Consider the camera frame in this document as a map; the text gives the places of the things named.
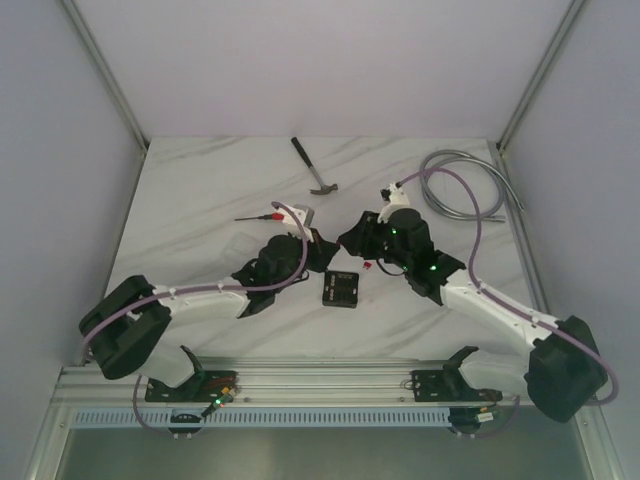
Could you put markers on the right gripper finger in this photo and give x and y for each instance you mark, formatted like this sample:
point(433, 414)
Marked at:
point(369, 224)
point(360, 241)

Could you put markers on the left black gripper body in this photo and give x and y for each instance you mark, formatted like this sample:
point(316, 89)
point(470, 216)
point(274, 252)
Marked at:
point(314, 248)

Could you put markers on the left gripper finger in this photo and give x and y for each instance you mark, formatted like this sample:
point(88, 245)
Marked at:
point(318, 261)
point(320, 246)

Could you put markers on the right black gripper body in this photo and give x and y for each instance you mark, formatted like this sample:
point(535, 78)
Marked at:
point(399, 259)

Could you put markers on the black fuse box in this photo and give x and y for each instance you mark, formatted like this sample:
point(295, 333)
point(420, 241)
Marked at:
point(340, 289)

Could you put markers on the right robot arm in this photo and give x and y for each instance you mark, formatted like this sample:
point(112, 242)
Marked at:
point(555, 363)

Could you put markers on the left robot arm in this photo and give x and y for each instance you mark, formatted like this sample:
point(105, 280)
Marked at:
point(125, 333)

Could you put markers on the clear plastic fuse box lid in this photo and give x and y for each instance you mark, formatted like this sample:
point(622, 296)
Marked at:
point(241, 248)

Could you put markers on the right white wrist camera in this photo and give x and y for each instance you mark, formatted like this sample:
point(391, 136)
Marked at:
point(395, 199)

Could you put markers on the red handled screwdriver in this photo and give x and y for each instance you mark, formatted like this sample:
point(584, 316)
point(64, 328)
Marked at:
point(265, 217)

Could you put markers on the claw hammer black handle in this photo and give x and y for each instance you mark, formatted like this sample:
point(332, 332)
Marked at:
point(323, 188)

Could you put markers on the aluminium front rail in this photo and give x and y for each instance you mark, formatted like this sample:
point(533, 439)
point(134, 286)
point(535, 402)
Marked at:
point(269, 382)

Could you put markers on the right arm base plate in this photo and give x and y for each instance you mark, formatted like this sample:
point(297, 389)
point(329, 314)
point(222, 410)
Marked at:
point(430, 386)

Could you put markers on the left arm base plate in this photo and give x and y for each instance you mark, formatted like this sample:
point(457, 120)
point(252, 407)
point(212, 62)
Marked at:
point(204, 387)

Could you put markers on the slotted grey cable duct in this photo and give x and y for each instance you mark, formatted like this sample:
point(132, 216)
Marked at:
point(268, 417)

